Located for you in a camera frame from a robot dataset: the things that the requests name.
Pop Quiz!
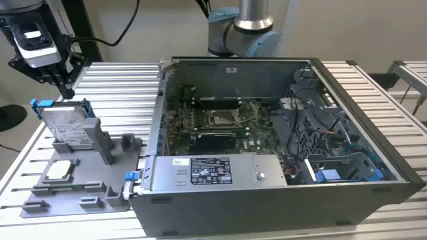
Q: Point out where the black graphics card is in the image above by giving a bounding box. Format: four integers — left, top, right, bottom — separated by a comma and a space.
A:
192, 132, 238, 155

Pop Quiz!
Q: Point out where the open grey PC case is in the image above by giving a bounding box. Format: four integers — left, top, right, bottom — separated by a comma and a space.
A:
128, 56, 427, 237

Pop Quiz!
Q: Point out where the silver power supply unit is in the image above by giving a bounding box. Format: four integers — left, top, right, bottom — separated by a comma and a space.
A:
150, 153, 288, 193

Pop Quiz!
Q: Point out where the multicolour power wire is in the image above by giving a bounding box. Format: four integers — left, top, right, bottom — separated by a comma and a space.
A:
319, 128, 350, 148

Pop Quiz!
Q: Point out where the green motherboard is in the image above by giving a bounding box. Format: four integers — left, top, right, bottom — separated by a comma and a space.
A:
164, 97, 288, 156

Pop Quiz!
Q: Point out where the silver CPU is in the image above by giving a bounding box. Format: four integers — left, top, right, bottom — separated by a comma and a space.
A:
44, 159, 76, 180

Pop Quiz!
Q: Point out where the grey parts rack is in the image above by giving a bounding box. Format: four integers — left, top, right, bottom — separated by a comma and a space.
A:
19, 117, 144, 219

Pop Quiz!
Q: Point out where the CPU socket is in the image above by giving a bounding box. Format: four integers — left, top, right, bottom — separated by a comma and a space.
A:
206, 108, 243, 127

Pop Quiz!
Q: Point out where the black frame post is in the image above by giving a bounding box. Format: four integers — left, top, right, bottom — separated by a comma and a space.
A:
71, 0, 104, 63

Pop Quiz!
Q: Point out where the blue plastic drive carrier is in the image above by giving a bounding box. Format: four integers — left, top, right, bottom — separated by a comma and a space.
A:
312, 168, 387, 185

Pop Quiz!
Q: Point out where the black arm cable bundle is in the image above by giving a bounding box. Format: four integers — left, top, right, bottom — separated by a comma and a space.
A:
195, 0, 212, 19

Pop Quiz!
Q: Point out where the thin black floor cable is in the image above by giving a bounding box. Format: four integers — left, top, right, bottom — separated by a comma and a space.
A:
0, 143, 22, 153

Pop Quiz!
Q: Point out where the blue data wire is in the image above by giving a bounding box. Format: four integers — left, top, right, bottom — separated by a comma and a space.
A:
342, 142, 380, 171

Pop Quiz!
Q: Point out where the thick black wire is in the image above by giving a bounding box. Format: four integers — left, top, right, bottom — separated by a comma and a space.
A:
284, 87, 335, 161

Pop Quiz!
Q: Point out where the black round chair base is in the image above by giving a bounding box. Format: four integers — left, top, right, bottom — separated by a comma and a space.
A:
0, 104, 28, 132

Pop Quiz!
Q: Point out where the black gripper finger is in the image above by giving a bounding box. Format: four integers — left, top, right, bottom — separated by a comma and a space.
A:
64, 53, 90, 99
7, 55, 68, 99

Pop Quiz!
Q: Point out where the grey metal disk bay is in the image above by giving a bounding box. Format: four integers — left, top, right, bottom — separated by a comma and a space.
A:
302, 149, 390, 185

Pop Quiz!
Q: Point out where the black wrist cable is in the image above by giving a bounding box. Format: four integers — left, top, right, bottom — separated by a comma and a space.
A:
71, 0, 142, 47

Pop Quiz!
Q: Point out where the green RAM stick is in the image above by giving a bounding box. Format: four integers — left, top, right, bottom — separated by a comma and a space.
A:
50, 183, 106, 190

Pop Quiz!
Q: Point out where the aluminium side table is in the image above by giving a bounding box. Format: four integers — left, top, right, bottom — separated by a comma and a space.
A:
386, 59, 427, 101

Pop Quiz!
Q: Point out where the hard disk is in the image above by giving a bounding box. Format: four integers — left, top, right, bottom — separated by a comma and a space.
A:
30, 98, 98, 148

